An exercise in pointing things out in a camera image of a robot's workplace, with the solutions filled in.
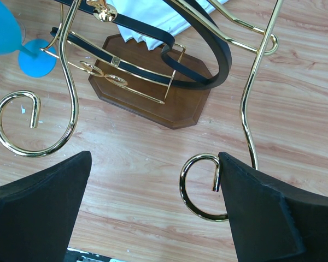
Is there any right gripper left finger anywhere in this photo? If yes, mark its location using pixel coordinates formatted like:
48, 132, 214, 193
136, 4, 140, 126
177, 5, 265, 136
0, 151, 92, 261

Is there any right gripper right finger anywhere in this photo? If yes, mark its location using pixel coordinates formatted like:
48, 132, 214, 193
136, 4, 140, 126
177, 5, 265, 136
218, 152, 328, 261

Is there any folded cream cloth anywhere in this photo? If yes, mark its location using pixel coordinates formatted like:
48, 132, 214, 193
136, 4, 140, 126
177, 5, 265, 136
107, 0, 215, 51

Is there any gold and black wine glass rack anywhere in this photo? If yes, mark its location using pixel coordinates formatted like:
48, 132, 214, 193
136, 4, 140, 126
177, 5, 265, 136
0, 0, 284, 222

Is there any blue plastic goblet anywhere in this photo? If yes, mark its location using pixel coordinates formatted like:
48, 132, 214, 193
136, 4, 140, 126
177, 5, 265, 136
0, 1, 56, 78

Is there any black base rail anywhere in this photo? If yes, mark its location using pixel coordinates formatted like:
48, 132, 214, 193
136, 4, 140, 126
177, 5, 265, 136
63, 247, 112, 262

